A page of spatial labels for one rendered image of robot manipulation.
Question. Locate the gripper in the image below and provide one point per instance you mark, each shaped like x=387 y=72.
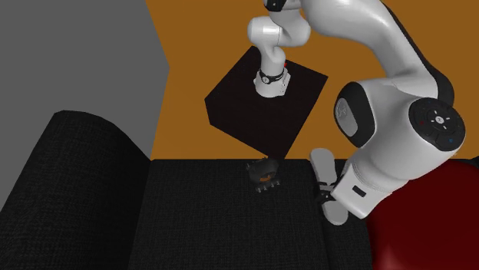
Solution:
x=324 y=195

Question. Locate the light grey oblong object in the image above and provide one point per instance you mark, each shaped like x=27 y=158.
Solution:
x=322 y=161

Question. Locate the black sofa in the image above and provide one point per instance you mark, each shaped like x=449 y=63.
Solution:
x=206 y=224

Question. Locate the black and orange toy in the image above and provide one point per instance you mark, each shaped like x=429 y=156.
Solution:
x=263 y=174

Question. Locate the dark red cushion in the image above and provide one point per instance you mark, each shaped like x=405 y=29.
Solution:
x=423 y=232

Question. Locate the black robot stand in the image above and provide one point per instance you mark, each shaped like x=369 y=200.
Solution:
x=254 y=119

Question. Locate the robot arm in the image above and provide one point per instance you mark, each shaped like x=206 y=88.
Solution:
x=393 y=157

